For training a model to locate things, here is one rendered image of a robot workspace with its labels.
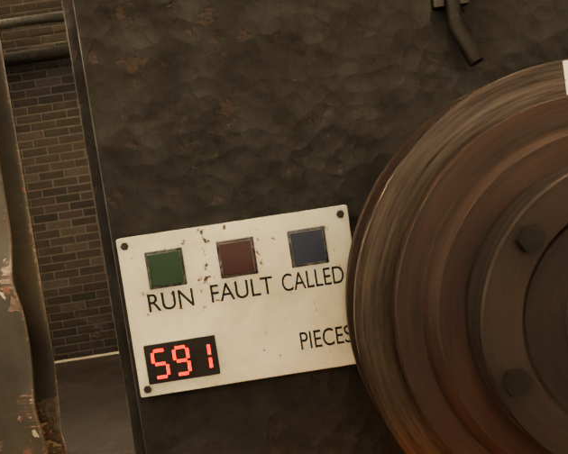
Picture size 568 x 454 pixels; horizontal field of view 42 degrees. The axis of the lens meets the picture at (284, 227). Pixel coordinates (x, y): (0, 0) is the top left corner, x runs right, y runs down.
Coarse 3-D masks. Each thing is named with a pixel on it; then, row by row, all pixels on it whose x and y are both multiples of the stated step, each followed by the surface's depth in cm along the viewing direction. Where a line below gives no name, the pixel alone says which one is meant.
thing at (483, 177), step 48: (480, 144) 69; (528, 144) 68; (432, 192) 69; (480, 192) 67; (432, 240) 69; (480, 240) 67; (432, 288) 68; (432, 336) 68; (432, 384) 69; (480, 384) 68; (480, 432) 68
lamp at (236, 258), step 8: (248, 240) 83; (224, 248) 83; (232, 248) 83; (240, 248) 83; (248, 248) 83; (224, 256) 83; (232, 256) 83; (240, 256) 83; (248, 256) 83; (224, 264) 83; (232, 264) 83; (240, 264) 83; (248, 264) 83; (224, 272) 83; (232, 272) 83; (240, 272) 83
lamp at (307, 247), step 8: (296, 232) 83; (304, 232) 83; (312, 232) 83; (320, 232) 83; (296, 240) 83; (304, 240) 83; (312, 240) 83; (320, 240) 83; (296, 248) 83; (304, 248) 83; (312, 248) 83; (320, 248) 83; (296, 256) 83; (304, 256) 83; (312, 256) 83; (320, 256) 83; (296, 264) 83
